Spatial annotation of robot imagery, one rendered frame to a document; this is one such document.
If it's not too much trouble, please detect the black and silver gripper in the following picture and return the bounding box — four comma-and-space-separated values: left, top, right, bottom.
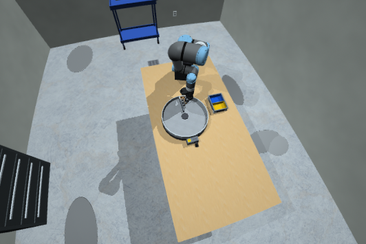
180, 87, 195, 103

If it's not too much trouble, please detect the dark grey two-compartment bin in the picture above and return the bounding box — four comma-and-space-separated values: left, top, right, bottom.
207, 93, 228, 113

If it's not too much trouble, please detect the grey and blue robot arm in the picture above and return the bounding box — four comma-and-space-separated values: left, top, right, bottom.
168, 34, 210, 89

